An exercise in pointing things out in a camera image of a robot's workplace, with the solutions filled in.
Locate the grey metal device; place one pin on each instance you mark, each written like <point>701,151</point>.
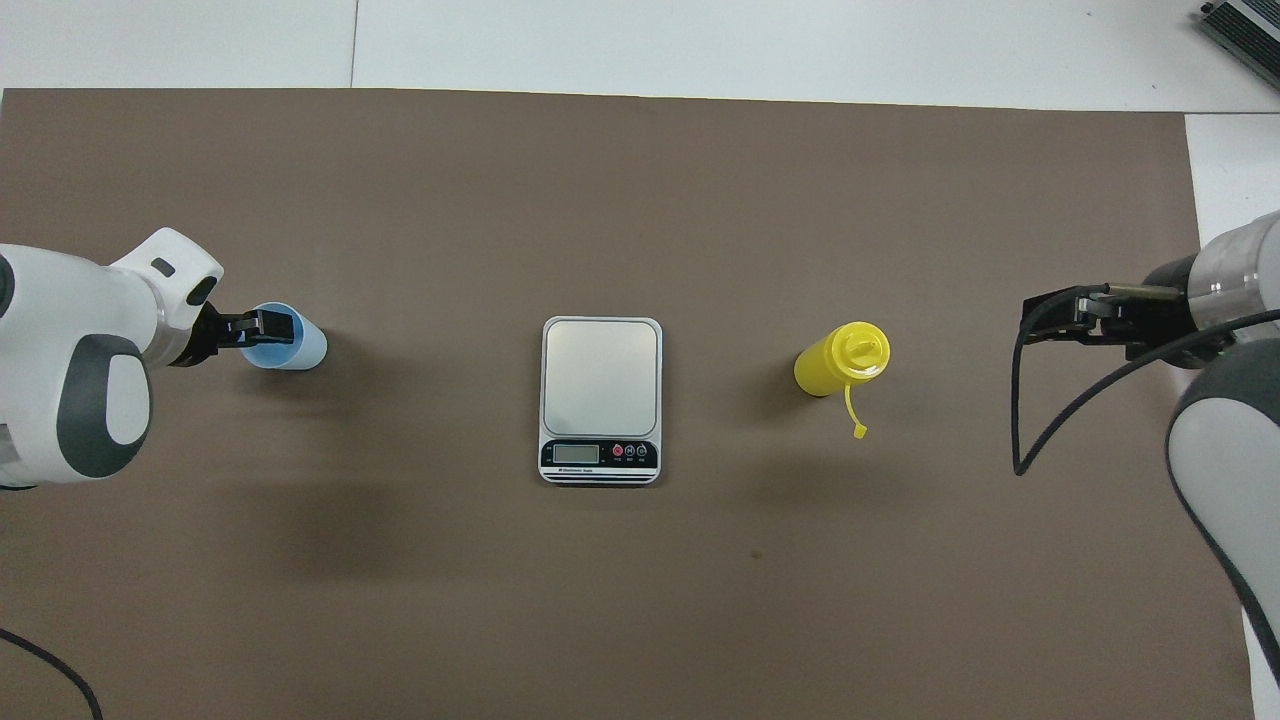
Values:
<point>1250,30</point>

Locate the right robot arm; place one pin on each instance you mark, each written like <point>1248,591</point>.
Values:
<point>1225,450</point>

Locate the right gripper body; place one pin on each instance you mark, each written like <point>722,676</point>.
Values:
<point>1160,320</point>

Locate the yellow squeeze bottle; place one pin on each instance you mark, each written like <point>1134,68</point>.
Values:
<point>835,365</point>

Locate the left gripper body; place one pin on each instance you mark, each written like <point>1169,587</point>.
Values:
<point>198,338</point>

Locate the silver digital kitchen scale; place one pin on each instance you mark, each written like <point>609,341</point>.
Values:
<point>600,375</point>

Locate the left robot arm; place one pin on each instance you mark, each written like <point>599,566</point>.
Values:
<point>60,330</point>

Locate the light blue plastic cup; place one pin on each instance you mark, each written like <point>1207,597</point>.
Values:
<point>306,348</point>

